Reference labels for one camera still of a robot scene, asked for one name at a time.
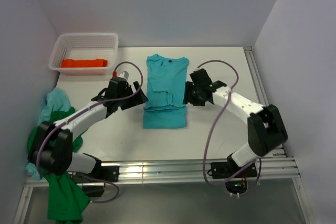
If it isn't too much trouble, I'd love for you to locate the light aqua t-shirt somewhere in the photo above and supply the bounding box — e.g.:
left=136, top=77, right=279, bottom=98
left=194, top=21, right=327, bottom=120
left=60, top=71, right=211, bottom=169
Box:
left=25, top=88, right=71, bottom=180

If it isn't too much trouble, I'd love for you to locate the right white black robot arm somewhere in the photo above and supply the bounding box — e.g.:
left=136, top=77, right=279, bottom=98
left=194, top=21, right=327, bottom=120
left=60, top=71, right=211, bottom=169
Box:
left=183, top=69, right=288, bottom=177

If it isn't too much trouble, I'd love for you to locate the green t-shirt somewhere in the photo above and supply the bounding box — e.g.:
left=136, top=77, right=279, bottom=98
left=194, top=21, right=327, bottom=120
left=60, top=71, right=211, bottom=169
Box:
left=38, top=105, right=90, bottom=223

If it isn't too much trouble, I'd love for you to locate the white perforated plastic basket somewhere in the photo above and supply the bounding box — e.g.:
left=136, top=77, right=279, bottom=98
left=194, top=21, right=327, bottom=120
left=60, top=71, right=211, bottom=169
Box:
left=48, top=33, right=119, bottom=76

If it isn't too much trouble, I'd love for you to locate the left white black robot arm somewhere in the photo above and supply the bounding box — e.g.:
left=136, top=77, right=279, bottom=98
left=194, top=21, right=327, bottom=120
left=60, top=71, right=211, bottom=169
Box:
left=28, top=77, right=148, bottom=182

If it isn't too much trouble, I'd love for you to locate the teal t-shirt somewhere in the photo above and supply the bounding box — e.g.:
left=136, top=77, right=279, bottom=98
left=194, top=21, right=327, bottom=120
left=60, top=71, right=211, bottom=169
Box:
left=143, top=54, right=189, bottom=129

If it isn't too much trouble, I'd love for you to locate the aluminium extrusion frame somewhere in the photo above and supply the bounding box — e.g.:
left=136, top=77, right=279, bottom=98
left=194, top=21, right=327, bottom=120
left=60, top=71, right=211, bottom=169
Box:
left=12, top=46, right=316, bottom=224

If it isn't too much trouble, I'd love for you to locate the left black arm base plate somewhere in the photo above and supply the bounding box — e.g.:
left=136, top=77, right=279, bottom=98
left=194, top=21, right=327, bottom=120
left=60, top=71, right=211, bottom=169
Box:
left=70, top=166, right=120, bottom=204

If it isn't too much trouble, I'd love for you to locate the orange rolled t-shirt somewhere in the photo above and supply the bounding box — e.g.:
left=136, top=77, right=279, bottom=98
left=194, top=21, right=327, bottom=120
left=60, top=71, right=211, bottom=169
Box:
left=61, top=59, right=108, bottom=68

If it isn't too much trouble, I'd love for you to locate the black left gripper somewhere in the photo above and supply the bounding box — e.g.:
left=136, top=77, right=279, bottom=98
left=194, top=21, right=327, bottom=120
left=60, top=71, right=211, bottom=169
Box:
left=117, top=81, right=148, bottom=111

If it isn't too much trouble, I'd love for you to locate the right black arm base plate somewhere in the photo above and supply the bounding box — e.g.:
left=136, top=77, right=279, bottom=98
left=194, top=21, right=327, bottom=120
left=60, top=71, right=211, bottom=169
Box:
left=207, top=161, right=258, bottom=179

